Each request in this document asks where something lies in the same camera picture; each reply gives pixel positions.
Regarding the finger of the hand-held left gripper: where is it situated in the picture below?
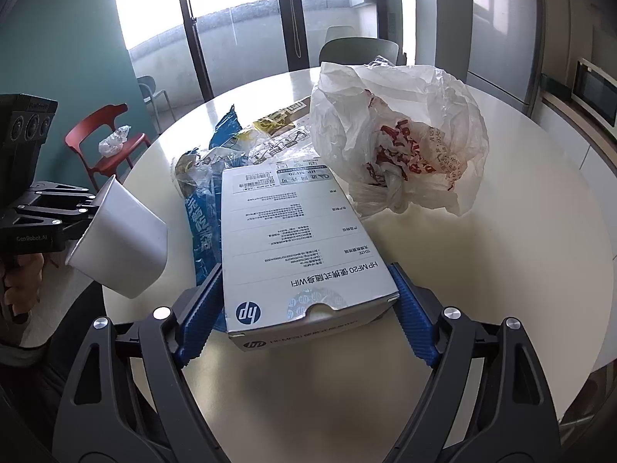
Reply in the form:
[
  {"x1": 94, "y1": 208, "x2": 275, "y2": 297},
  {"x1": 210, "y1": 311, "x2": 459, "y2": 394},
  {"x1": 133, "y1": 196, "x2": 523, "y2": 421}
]
[
  {"x1": 0, "y1": 203, "x2": 100, "y2": 242},
  {"x1": 29, "y1": 181, "x2": 97, "y2": 206}
]

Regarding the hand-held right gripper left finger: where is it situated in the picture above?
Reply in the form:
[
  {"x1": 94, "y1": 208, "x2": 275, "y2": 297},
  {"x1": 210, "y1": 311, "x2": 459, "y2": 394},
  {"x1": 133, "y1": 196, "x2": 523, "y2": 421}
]
[{"x1": 52, "y1": 264, "x2": 229, "y2": 463}]

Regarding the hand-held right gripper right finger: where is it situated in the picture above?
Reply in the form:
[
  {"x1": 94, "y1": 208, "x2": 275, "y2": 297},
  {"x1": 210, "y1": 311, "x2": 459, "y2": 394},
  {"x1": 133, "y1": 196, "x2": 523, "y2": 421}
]
[{"x1": 389, "y1": 262, "x2": 563, "y2": 463}]

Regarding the white paper cup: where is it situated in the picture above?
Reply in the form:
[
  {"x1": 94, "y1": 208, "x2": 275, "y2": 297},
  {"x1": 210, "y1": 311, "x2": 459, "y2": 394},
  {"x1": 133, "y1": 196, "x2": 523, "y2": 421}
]
[{"x1": 64, "y1": 175, "x2": 168, "y2": 300}]

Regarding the white cardboard box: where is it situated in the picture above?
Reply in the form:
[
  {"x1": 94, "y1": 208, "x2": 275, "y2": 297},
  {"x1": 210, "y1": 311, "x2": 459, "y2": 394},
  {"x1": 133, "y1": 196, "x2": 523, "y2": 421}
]
[{"x1": 219, "y1": 157, "x2": 401, "y2": 353}]

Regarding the person's left hand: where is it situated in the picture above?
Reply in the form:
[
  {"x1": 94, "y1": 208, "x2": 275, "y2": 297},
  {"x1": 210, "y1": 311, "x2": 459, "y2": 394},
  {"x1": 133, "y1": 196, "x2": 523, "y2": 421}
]
[{"x1": 0, "y1": 251, "x2": 46, "y2": 322}]

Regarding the red chair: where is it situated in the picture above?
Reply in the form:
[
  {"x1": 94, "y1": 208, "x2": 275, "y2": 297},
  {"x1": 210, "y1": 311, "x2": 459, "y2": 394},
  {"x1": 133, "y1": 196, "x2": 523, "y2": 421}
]
[{"x1": 65, "y1": 103, "x2": 152, "y2": 194}]

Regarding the crumpled clear plastic bag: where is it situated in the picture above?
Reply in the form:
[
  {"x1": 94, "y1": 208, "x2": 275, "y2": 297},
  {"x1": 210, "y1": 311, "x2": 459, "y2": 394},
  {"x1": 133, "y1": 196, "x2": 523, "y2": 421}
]
[{"x1": 99, "y1": 125, "x2": 132, "y2": 157}]

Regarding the blue printed plastic bag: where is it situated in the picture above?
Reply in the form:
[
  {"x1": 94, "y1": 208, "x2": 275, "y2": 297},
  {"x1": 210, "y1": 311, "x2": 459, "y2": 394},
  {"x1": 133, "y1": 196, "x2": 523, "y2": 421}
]
[{"x1": 171, "y1": 103, "x2": 244, "y2": 335}]

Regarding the grey-green chair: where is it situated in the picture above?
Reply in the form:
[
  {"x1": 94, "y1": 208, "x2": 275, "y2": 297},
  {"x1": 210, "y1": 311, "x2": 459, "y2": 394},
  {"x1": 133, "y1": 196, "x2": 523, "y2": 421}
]
[{"x1": 136, "y1": 76, "x2": 177, "y2": 134}]

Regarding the clear wrappers pile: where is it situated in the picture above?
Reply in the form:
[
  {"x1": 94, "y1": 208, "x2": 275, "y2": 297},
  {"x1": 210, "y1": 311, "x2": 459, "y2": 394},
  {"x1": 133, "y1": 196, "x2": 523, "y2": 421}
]
[{"x1": 238, "y1": 103, "x2": 323, "y2": 171}]

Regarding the white red-printed plastic bag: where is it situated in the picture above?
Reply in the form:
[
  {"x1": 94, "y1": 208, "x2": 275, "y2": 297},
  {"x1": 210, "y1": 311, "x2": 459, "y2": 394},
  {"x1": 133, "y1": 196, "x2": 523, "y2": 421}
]
[{"x1": 308, "y1": 55, "x2": 489, "y2": 218}]

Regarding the kitchen counter cabinet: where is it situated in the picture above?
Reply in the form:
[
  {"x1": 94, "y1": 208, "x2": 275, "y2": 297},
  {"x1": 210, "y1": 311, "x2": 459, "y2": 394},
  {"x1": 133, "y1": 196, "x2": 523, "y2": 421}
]
[{"x1": 535, "y1": 73, "x2": 617, "y2": 232}]

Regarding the dark green chair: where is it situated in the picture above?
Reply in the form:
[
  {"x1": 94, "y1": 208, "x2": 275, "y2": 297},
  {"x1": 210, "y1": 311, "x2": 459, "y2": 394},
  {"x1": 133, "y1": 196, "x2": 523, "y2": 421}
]
[{"x1": 319, "y1": 39, "x2": 400, "y2": 68}]

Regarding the white microwave oven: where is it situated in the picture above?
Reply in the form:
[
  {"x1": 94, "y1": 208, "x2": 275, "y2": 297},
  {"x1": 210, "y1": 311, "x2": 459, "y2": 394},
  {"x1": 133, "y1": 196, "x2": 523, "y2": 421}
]
[{"x1": 571, "y1": 57, "x2": 617, "y2": 129}]

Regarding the pale green chair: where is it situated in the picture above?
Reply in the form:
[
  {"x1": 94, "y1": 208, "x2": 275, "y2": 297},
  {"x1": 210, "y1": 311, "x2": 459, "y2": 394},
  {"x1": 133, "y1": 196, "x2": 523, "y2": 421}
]
[{"x1": 324, "y1": 25, "x2": 358, "y2": 45}]

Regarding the silver refrigerator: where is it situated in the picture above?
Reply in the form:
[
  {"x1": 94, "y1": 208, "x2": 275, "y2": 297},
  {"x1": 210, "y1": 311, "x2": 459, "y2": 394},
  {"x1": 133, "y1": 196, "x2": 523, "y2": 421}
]
[{"x1": 469, "y1": 0, "x2": 548, "y2": 117}]

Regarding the window blind cord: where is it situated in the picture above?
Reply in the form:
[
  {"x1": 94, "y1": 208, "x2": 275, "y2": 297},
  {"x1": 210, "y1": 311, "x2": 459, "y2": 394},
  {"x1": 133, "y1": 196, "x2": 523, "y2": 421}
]
[{"x1": 290, "y1": 0, "x2": 305, "y2": 59}]

